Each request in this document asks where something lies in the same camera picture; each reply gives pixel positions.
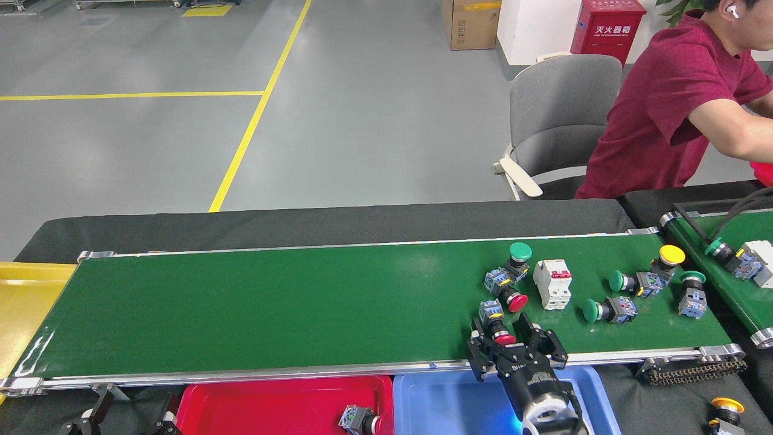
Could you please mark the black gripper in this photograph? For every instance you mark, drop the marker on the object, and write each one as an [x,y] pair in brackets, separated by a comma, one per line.
[531,380]

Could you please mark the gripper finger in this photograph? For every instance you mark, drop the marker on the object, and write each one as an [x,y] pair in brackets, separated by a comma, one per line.
[169,423]
[99,411]

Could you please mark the red mushroom push button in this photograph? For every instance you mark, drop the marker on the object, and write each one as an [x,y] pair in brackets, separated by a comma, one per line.
[356,418]
[492,314]
[517,302]

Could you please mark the white circuit breaker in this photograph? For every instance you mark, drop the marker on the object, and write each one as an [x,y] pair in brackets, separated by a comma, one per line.
[552,290]
[762,260]

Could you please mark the green mushroom push button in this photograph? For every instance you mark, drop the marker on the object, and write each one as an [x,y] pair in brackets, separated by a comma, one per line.
[692,278]
[714,246]
[616,281]
[592,310]
[520,251]

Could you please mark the person's right forearm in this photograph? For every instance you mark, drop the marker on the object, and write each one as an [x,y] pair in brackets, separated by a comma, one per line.
[755,142]

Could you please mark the blue plastic tray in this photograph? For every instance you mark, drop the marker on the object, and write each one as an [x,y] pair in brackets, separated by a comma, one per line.
[447,405]

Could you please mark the red plastic tray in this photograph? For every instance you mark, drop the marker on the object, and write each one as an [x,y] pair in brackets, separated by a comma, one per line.
[272,411]

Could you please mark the long green conveyor belt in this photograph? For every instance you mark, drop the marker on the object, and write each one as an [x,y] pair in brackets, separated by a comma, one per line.
[302,302]

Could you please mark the green feeder conveyor belt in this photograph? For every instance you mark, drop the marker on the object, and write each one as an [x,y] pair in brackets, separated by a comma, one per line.
[743,296]

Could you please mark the yellow plastic bin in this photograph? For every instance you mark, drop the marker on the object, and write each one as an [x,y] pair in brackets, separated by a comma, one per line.
[24,308]

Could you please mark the yellow mushroom push button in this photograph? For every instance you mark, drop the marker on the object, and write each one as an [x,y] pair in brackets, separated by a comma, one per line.
[671,254]
[728,403]

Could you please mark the black angled guide bar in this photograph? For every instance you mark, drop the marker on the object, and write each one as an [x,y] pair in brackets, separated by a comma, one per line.
[691,223]

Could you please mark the grey office chair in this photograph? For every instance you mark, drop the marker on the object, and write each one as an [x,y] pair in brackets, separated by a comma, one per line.
[555,103]

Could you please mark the seated person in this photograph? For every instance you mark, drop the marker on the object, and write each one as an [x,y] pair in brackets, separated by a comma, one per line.
[652,115]

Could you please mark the red plastic bin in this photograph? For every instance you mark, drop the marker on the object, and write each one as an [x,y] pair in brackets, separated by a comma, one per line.
[764,174]

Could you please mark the brown cardboard box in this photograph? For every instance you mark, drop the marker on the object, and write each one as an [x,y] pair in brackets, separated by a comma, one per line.
[472,27]

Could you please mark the red fire extinguisher box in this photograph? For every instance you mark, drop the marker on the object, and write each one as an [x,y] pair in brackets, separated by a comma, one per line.
[609,27]

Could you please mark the green potted plant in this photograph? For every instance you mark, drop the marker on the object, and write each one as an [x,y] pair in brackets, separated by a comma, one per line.
[679,9]

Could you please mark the person's white earbud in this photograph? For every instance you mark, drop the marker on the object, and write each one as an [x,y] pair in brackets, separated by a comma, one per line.
[734,11]

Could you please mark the metal wheeled cart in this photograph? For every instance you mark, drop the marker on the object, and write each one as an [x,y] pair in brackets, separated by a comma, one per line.
[121,3]
[12,4]

